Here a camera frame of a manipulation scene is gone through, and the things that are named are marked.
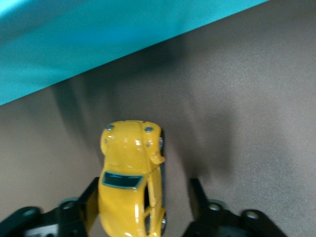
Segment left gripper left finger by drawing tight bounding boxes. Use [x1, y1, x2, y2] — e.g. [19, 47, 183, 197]
[0, 175, 102, 237]

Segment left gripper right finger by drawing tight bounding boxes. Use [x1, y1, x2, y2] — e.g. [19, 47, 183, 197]
[189, 177, 289, 237]

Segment yellow beetle toy car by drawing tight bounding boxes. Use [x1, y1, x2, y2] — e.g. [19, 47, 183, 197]
[98, 120, 166, 237]

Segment brown table mat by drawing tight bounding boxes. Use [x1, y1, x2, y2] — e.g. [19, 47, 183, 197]
[0, 0, 316, 237]

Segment teal plastic bin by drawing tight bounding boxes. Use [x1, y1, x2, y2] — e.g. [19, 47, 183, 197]
[0, 0, 270, 106]

